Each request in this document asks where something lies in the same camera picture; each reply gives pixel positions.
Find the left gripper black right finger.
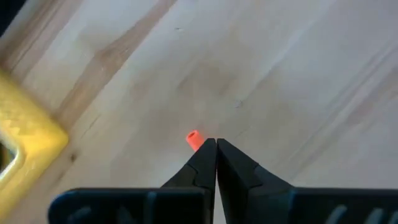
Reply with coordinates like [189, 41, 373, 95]
[217, 138, 398, 224]

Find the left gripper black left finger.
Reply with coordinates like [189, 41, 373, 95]
[47, 138, 217, 224]

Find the orange eraser cap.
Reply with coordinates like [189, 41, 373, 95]
[185, 129, 206, 152]

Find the yellow plastic mesh bin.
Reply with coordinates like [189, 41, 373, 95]
[0, 70, 70, 215]

